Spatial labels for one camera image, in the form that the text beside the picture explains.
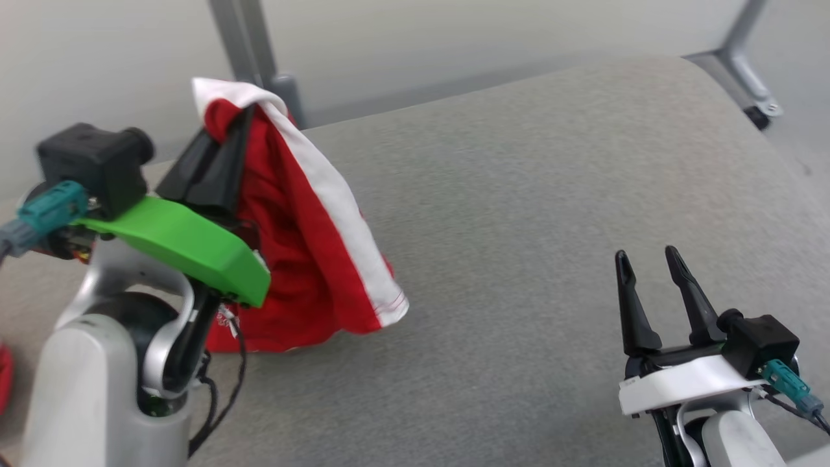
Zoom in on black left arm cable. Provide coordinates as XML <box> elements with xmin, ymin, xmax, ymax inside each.
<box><xmin>188</xmin><ymin>311</ymin><xmax>248</xmax><ymax>456</ymax></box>

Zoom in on red shirt with white sleeves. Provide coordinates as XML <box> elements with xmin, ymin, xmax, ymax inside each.
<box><xmin>0</xmin><ymin>344</ymin><xmax>14</xmax><ymax>416</ymax></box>

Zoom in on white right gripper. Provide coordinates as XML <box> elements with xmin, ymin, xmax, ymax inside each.
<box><xmin>615</xmin><ymin>246</ymin><xmax>766</xmax><ymax>416</ymax></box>

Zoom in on teal left camera connector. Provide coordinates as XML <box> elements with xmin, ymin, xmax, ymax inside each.
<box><xmin>18</xmin><ymin>182</ymin><xmax>88</xmax><ymax>234</ymax></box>

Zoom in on teal right camera connector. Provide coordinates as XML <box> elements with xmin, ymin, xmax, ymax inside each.
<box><xmin>760</xmin><ymin>360</ymin><xmax>824</xmax><ymax>416</ymax></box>

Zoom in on grey left camera cable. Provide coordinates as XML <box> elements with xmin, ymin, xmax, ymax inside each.
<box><xmin>0</xmin><ymin>221</ymin><xmax>28</xmax><ymax>260</ymax></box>

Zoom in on red shorts with white stripe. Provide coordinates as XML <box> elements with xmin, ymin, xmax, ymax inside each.
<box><xmin>193</xmin><ymin>78</ymin><xmax>409</xmax><ymax>353</ymax></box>

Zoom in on grey metal frame leg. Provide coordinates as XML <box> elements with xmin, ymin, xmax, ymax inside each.
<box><xmin>687</xmin><ymin>0</ymin><xmax>783</xmax><ymax>121</ymax></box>

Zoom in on black right camera cable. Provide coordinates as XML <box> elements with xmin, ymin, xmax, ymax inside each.
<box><xmin>765</xmin><ymin>389</ymin><xmax>830</xmax><ymax>434</ymax></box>

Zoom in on teal camera connector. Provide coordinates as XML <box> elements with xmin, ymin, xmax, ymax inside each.
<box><xmin>18</xmin><ymin>182</ymin><xmax>88</xmax><ymax>234</ymax></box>
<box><xmin>760</xmin><ymin>360</ymin><xmax>824</xmax><ymax>416</ymax></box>

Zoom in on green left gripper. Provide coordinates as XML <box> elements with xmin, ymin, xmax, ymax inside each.
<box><xmin>75</xmin><ymin>106</ymin><xmax>272</xmax><ymax>307</ymax></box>

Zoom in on grey metal post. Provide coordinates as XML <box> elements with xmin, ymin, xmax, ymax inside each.
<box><xmin>240</xmin><ymin>0</ymin><xmax>305</xmax><ymax>127</ymax></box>
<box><xmin>207</xmin><ymin>0</ymin><xmax>260</xmax><ymax>88</ymax></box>

